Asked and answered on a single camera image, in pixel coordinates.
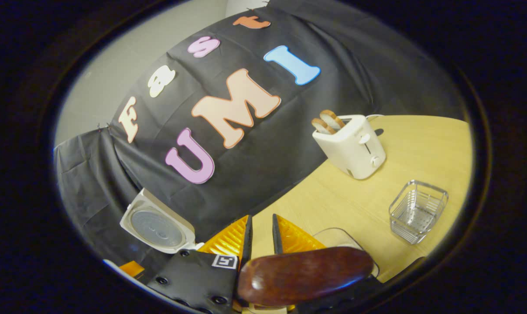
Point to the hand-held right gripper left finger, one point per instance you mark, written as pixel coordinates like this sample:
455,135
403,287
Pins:
193,279

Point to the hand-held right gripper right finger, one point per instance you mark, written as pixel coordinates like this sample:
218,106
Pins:
275,235

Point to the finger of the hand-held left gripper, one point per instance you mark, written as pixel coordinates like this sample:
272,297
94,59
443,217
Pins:
131,268

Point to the brown wooden spoon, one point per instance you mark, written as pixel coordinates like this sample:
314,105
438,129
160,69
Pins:
302,272

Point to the white rice cooker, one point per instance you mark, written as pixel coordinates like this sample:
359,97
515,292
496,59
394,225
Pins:
159,226

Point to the clear tray of rice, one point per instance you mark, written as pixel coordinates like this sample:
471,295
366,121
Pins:
337,239

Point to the black backdrop cloth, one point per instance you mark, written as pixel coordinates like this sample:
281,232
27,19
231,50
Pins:
289,144

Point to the white toaster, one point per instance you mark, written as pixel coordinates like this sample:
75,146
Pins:
350,148

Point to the brown toast slice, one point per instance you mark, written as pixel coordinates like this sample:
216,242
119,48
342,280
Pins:
323,126
333,117

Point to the black table grommet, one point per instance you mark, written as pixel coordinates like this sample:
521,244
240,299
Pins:
379,131

